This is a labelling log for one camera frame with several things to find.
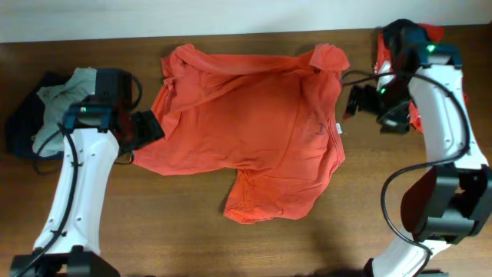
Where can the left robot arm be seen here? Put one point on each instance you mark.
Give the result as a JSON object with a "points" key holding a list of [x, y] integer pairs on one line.
{"points": [[96, 131]]}

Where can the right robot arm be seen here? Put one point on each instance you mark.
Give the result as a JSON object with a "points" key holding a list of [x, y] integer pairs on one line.
{"points": [[452, 200]]}

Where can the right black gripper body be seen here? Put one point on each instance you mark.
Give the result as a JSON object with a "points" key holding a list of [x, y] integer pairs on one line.
{"points": [[390, 105]]}

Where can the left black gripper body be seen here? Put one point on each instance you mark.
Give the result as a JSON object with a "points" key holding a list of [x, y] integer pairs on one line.
{"points": [[148, 131]]}

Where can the black garment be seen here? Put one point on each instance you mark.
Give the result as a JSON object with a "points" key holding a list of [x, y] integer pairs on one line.
{"points": [[401, 38]]}

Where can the navy blue folded garment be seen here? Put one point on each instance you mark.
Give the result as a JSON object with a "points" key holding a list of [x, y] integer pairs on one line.
{"points": [[24, 123]]}

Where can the light grey crumpled shirt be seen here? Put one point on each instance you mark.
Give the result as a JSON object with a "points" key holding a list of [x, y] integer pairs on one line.
{"points": [[57, 100]]}

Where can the red soccer print t-shirt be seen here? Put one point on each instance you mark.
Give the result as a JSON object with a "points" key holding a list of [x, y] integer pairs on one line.
{"points": [[269, 117]]}

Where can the red garment under pile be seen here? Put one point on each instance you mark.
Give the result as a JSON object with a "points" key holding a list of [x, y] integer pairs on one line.
{"points": [[434, 53]]}

